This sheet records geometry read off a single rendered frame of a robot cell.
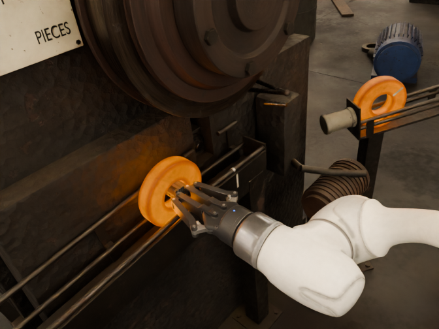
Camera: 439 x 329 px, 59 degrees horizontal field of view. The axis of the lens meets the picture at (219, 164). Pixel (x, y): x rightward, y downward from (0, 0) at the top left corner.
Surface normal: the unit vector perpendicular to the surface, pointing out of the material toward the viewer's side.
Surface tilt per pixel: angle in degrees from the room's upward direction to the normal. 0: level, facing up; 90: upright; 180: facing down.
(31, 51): 90
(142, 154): 90
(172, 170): 92
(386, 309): 0
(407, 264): 0
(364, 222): 36
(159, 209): 92
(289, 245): 11
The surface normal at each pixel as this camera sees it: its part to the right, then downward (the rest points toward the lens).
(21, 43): 0.73, 0.34
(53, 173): -0.10, -0.80
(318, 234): 0.18, -0.90
